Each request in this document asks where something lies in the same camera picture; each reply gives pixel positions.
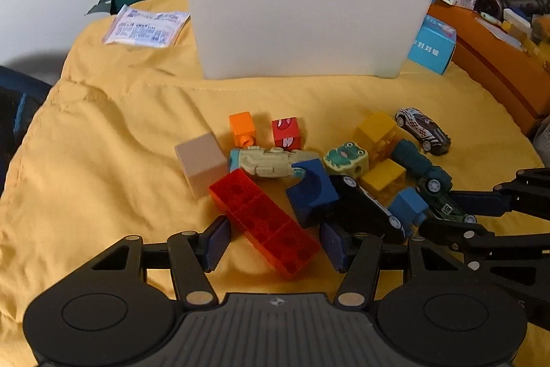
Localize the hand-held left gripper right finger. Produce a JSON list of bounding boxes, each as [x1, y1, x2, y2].
[[319, 221, 467, 310]]

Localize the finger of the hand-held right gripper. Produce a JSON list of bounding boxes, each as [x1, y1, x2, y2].
[[449, 168, 550, 218], [419, 219, 489, 252]]

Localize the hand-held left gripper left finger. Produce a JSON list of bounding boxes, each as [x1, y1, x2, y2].
[[88, 216, 233, 310]]

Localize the dark green toy car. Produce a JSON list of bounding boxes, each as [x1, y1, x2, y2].
[[418, 177, 478, 225]]

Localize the white black toy police car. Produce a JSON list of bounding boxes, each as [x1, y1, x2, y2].
[[328, 174, 407, 244]]

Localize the red translucent brick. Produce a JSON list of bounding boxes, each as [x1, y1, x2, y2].
[[209, 168, 321, 281]]

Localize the white plastic storage bin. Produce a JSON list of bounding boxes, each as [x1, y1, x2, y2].
[[165, 0, 450, 81]]

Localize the small blue toy block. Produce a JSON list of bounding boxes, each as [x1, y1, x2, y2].
[[386, 186, 430, 231]]

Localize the dark blue arch block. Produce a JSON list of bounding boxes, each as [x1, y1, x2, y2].
[[285, 158, 340, 228]]

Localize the brown wooden cube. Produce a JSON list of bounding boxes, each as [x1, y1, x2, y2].
[[174, 132, 229, 200]]

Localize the teal toy vehicle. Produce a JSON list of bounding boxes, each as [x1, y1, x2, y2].
[[389, 139, 453, 196]]

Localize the yellow toy block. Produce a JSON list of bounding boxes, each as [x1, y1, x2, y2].
[[360, 158, 407, 205], [355, 112, 400, 162]]

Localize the frog printed block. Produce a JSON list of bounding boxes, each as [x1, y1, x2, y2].
[[322, 142, 370, 179]]

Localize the beige toy train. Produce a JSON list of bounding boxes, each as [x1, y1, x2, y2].
[[229, 146, 319, 180]]

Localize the checkered toy race car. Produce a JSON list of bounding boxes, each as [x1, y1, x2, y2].
[[395, 107, 452, 156]]

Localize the orange toy block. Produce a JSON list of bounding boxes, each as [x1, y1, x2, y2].
[[229, 111, 257, 148]]

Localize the red printed cube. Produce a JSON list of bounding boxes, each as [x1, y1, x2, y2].
[[271, 117, 302, 151]]

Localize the blue cardboard box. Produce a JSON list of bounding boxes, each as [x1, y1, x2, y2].
[[407, 14, 457, 76]]

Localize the yellow blanket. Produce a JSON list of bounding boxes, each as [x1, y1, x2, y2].
[[0, 0, 545, 367]]

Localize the dark round object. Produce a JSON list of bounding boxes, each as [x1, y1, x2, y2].
[[474, 0, 504, 18]]

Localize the white printed paper packet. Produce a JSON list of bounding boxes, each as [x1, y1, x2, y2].
[[102, 4, 191, 50]]

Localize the black cable bundle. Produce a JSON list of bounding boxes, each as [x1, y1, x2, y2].
[[500, 0, 550, 13]]

